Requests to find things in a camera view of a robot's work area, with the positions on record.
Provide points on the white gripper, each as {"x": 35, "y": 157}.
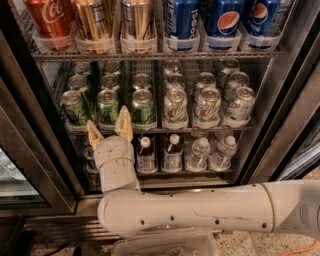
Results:
{"x": 113, "y": 150}

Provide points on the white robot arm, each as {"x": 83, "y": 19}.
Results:
{"x": 275, "y": 207}

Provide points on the silver can bottom front left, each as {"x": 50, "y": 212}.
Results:
{"x": 90, "y": 162}

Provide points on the green can second-row left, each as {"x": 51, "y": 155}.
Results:
{"x": 81, "y": 84}

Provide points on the green can second-row right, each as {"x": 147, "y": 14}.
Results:
{"x": 141, "y": 81}

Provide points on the white diet can front left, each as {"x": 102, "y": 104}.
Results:
{"x": 175, "y": 104}

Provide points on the white diet can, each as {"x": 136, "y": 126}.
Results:
{"x": 208, "y": 104}
{"x": 170, "y": 67}
{"x": 175, "y": 104}
{"x": 240, "y": 106}
{"x": 223, "y": 68}

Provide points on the white diet can second-row left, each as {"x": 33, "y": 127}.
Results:
{"x": 174, "y": 79}

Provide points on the white diet can second-row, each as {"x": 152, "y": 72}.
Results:
{"x": 235, "y": 80}
{"x": 204, "y": 79}
{"x": 174, "y": 79}

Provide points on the fridge glass door left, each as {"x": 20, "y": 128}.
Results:
{"x": 33, "y": 137}

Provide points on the fridge glass door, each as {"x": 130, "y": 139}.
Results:
{"x": 299, "y": 117}
{"x": 33, "y": 137}

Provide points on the white diet can back left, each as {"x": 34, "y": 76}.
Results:
{"x": 170, "y": 67}

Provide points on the white diet can front middle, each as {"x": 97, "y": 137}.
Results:
{"x": 208, "y": 104}

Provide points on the white diet can second-row middle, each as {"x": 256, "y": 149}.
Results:
{"x": 204, "y": 79}

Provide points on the gold can left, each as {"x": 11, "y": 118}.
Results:
{"x": 94, "y": 20}

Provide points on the gold can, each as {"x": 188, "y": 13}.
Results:
{"x": 138, "y": 32}
{"x": 94, "y": 20}

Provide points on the gold can right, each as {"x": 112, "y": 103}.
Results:
{"x": 138, "y": 32}

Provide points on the stainless steel fridge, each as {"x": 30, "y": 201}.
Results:
{"x": 275, "y": 81}

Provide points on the red Coca-Cola can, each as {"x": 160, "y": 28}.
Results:
{"x": 52, "y": 21}

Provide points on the white diet can front right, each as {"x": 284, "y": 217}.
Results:
{"x": 240, "y": 106}

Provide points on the white diet can back right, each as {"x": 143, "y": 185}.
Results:
{"x": 223, "y": 68}

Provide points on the white diet can second-row right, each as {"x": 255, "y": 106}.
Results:
{"x": 235, "y": 80}

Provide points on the blue Pepsi can left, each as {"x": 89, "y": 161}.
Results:
{"x": 181, "y": 20}

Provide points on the blue pepsi can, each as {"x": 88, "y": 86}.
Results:
{"x": 181, "y": 20}
{"x": 222, "y": 22}
{"x": 262, "y": 27}

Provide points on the blue Pepsi can middle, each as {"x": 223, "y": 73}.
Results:
{"x": 222, "y": 22}

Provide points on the fridge glass door right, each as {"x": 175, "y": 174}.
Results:
{"x": 299, "y": 117}

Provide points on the blue Pepsi can right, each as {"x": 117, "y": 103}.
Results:
{"x": 262, "y": 27}

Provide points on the brown tea bottle left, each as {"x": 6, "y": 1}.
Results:
{"x": 145, "y": 156}

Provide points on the brown tea bottle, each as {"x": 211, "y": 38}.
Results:
{"x": 172, "y": 156}
{"x": 145, "y": 156}

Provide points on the brown tea bottle right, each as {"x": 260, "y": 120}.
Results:
{"x": 172, "y": 156}

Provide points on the clear water bottle left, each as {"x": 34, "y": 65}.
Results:
{"x": 196, "y": 159}

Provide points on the clear water bottle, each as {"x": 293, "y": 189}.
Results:
{"x": 196, "y": 159}
{"x": 224, "y": 151}

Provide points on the clear water bottle right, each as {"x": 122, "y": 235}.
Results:
{"x": 224, "y": 151}

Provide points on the clear plastic bin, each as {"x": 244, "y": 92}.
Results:
{"x": 169, "y": 243}

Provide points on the middle wire shelf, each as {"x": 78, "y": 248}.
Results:
{"x": 79, "y": 131}

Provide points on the wire shelf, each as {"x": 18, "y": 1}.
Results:
{"x": 79, "y": 131}
{"x": 64, "y": 57}

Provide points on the top wire shelf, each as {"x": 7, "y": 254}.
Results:
{"x": 64, "y": 57}

